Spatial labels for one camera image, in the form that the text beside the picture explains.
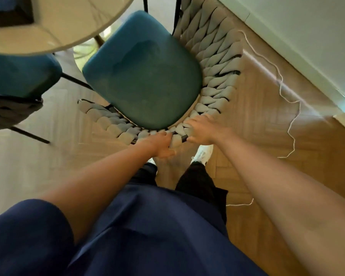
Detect person's right hand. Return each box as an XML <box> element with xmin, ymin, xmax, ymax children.
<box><xmin>183</xmin><ymin>114</ymin><xmax>226</xmax><ymax>146</ymax></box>

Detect person's left hand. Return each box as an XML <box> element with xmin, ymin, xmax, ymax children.
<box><xmin>140</xmin><ymin>131</ymin><xmax>176</xmax><ymax>159</ymax></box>

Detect teal chair with woven back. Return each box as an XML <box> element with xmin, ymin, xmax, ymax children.
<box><xmin>0</xmin><ymin>52</ymin><xmax>94</xmax><ymax>145</ymax></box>
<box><xmin>77</xmin><ymin>0</ymin><xmax>244</xmax><ymax>149</ymax></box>

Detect person's right forearm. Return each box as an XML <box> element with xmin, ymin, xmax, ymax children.
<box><xmin>211</xmin><ymin>130</ymin><xmax>345</xmax><ymax>276</ymax></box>

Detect person's left forearm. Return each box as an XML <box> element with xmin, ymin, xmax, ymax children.
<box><xmin>40</xmin><ymin>140</ymin><xmax>159</xmax><ymax>245</ymax></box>

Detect black trousers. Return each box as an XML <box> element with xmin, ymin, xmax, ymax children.
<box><xmin>129</xmin><ymin>161</ymin><xmax>229</xmax><ymax>224</ymax></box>

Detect navy blue shirt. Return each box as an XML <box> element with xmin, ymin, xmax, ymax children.
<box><xmin>0</xmin><ymin>182</ymin><xmax>269</xmax><ymax>276</ymax></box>

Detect white baseboard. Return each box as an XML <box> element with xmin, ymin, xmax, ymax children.
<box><xmin>214</xmin><ymin>0</ymin><xmax>345</xmax><ymax>113</ymax></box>

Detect round white marble table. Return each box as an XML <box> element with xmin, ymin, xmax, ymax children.
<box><xmin>0</xmin><ymin>0</ymin><xmax>137</xmax><ymax>57</ymax></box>

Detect white cable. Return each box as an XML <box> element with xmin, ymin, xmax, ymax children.
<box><xmin>226</xmin><ymin>30</ymin><xmax>302</xmax><ymax>207</ymax></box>

